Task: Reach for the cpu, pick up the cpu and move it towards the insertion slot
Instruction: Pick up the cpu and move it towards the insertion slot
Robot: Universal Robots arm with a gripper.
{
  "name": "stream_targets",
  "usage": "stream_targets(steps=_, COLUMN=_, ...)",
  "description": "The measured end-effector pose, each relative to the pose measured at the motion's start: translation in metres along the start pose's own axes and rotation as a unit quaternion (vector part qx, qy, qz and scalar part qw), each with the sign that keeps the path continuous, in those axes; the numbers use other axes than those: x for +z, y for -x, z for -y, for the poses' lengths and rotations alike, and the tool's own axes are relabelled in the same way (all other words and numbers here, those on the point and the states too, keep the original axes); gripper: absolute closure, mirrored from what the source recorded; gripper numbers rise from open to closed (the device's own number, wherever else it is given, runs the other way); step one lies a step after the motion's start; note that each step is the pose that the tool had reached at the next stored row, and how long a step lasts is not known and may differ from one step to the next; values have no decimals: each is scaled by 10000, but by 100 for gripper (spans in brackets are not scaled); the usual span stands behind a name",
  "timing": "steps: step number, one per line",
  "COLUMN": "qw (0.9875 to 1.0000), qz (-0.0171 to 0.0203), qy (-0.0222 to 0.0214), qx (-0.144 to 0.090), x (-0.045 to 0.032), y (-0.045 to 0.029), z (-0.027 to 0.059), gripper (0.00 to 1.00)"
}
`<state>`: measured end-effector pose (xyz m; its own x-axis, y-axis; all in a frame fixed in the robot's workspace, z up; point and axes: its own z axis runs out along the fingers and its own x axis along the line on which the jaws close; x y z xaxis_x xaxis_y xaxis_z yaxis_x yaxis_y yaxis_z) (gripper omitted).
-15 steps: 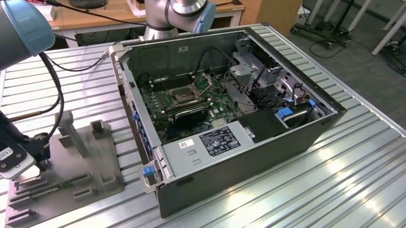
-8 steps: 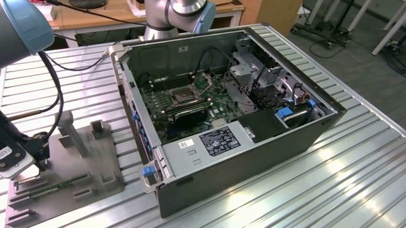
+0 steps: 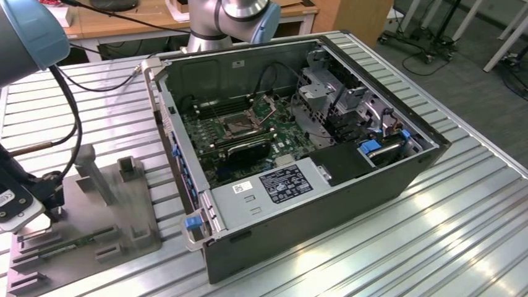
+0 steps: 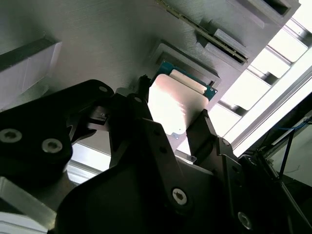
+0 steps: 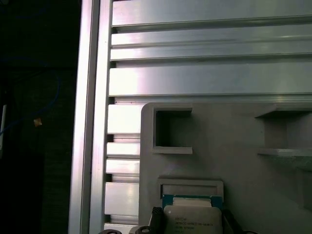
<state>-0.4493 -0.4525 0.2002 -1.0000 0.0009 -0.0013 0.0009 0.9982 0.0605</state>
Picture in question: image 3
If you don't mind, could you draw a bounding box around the long expansion slot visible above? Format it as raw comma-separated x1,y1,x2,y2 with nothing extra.
207,131,277,149

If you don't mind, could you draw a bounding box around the black RAM slot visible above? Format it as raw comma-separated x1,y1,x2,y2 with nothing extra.
194,97,251,108
198,106,254,117
195,100,253,111
197,103,253,114

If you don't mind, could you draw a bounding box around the CPU socket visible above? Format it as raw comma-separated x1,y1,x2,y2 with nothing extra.
217,113,259,137

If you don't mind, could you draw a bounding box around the grey parts rack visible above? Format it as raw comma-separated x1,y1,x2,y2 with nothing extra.
7,144,165,295

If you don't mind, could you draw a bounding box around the green RAM stick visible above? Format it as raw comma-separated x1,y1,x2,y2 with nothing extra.
39,227,119,257

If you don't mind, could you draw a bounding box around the blue case latch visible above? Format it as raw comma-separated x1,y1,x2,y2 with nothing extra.
183,216,205,232

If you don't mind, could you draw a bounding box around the silver power supply unit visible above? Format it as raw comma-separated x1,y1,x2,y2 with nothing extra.
205,159,319,233

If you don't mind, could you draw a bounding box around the black graphics card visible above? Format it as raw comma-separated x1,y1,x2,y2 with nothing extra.
226,139,277,165

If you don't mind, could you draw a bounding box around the metal socket cover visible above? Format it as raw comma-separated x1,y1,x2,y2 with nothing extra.
249,94,283,124

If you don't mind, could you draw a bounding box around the green motherboard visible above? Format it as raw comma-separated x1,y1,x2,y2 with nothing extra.
182,95,315,189

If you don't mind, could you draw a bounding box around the black round stand base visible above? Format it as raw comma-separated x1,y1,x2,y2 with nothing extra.
90,0,141,12

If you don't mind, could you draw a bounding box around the black open PC case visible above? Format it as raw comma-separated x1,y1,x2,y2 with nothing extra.
141,33,451,285

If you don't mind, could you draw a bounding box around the black drive bay box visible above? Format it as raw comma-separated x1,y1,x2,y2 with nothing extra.
309,144,382,187

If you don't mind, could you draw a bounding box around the silver metal disk bay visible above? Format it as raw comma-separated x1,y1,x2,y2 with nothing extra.
297,49,373,146

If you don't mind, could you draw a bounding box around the blue drive latch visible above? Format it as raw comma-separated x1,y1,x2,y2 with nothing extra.
357,139,382,156

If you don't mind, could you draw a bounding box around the wooden cabinet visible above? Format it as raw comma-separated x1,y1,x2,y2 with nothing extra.
333,0,394,49

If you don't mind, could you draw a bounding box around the black wheeled stand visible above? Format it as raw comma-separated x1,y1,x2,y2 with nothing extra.
379,0,463,64

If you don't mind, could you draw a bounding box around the white table leg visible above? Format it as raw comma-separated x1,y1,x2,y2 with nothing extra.
482,0,528,72
451,0,485,42

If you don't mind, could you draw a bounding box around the brown cable sleeve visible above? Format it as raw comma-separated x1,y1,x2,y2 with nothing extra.
7,141,55,158

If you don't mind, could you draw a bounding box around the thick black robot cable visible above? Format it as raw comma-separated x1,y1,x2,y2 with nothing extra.
49,64,85,186

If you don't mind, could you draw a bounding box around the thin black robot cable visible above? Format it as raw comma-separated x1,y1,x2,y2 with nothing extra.
62,0,194,34
54,66,145,92

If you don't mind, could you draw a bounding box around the wooden desk white frame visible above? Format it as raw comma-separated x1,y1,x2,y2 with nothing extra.
58,0,322,62

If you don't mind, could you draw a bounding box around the black looped data wire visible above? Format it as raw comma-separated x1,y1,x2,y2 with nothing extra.
253,61,291,97

